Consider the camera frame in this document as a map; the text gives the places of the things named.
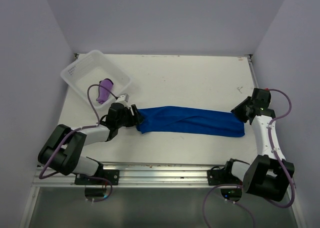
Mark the white plastic basket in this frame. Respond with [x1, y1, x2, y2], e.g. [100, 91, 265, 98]
[60, 50, 132, 102]

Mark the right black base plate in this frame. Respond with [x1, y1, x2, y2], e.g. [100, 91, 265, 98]
[206, 166, 242, 186]

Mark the aluminium mounting rail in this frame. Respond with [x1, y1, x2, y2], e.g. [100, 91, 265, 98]
[33, 162, 248, 188]

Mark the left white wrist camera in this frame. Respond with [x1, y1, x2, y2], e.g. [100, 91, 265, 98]
[116, 94, 129, 107]

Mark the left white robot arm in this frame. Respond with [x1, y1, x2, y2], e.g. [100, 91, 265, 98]
[38, 103, 144, 184]

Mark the right side aluminium rail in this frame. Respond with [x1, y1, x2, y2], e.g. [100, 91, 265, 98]
[246, 54, 282, 166]

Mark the purple towel black trim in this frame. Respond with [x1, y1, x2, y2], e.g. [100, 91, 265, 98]
[96, 78, 114, 104]

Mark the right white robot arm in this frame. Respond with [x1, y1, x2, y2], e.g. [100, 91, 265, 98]
[222, 88, 295, 206]

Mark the blue towel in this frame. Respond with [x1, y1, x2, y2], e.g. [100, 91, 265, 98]
[136, 106, 245, 138]

